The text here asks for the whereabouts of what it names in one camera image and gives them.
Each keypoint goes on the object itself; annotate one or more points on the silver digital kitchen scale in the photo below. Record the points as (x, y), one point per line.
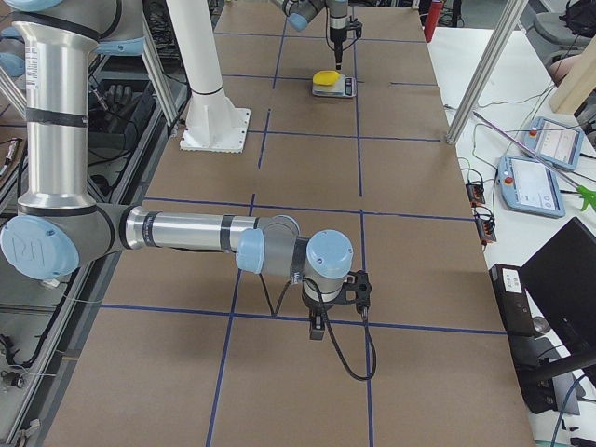
(343, 87)

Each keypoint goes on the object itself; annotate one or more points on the grey stick with green tip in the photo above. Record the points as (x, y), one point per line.
(586, 194)

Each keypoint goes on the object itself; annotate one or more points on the aluminium frame post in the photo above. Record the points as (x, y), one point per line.
(489, 58)

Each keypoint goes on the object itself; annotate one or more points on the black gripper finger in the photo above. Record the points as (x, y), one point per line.
(338, 55)
(316, 326)

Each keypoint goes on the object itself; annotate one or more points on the black monitor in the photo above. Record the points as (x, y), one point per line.
(560, 278)

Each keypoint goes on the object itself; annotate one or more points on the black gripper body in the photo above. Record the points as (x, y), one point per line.
(315, 307)
(336, 35)

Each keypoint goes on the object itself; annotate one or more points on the red cylinder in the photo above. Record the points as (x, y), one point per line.
(432, 18)

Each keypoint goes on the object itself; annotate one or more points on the blue teach pendant far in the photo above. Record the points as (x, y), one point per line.
(558, 143)

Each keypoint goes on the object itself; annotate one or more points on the black power strip right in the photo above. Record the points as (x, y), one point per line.
(485, 224)

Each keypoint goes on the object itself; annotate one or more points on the blue teach pendant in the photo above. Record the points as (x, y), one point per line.
(529, 187)
(558, 143)

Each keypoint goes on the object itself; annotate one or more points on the blue teach pendant near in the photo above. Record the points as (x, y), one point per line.
(529, 187)

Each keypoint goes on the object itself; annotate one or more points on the yellow mango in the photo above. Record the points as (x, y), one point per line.
(325, 77)

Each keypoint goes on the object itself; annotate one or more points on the black power strip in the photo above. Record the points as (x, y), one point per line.
(485, 224)
(475, 188)

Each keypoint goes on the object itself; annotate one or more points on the black power strip left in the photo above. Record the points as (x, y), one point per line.
(475, 188)

